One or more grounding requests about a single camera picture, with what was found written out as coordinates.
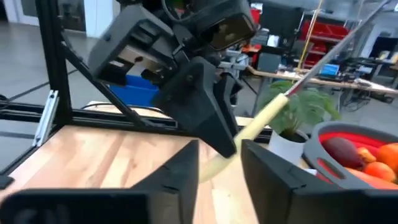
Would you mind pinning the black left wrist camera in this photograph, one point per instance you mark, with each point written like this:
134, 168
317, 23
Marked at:
227, 28

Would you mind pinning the dark red round fruit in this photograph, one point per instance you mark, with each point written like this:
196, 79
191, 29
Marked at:
342, 151

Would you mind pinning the green potted plant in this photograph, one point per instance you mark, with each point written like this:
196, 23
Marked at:
304, 109

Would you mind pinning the black plastic table clamp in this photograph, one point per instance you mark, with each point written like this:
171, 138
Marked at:
4, 182

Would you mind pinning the blue plastic bin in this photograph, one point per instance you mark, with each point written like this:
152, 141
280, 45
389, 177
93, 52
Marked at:
133, 93

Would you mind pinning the long wooden workbench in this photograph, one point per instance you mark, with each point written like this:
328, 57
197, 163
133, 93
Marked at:
342, 83

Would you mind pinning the yellow pole with black base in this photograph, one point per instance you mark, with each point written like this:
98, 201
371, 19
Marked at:
308, 39

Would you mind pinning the small round orange fruit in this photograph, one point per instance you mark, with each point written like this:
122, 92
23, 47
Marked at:
390, 155

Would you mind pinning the red orange pepper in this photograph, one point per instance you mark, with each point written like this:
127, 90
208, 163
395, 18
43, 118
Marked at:
367, 182

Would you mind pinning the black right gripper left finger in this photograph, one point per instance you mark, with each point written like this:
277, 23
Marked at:
155, 205

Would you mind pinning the blue screen monitor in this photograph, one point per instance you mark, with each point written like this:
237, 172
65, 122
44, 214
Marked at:
329, 70

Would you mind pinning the silver aluminium bracket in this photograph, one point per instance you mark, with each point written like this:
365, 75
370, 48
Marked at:
46, 118

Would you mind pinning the red grey collapsible colander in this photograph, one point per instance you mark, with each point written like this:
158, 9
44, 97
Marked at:
314, 149

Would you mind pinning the red shelving rack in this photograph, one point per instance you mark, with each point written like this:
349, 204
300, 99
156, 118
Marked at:
326, 31

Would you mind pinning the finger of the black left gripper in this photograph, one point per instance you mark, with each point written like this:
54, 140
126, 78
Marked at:
199, 109
232, 90

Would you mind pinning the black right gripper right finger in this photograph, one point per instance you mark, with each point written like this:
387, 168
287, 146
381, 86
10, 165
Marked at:
295, 205

